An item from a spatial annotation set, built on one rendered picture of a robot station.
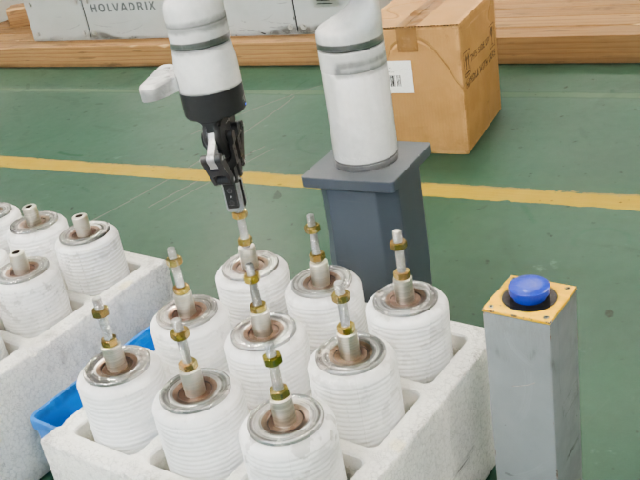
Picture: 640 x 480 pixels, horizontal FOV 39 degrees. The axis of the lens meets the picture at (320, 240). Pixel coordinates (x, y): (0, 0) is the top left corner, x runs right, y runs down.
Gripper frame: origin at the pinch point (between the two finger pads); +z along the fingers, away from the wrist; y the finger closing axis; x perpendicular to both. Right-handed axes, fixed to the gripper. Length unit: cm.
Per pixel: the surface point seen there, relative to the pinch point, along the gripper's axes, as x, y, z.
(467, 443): -26.3, -16.3, 27.0
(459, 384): -26.2, -16.6, 18.4
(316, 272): -10.0, -6.3, 8.5
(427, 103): -18, 95, 23
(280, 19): 33, 192, 21
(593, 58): -61, 150, 34
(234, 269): 1.9, -0.7, 10.1
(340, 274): -12.4, -4.2, 10.2
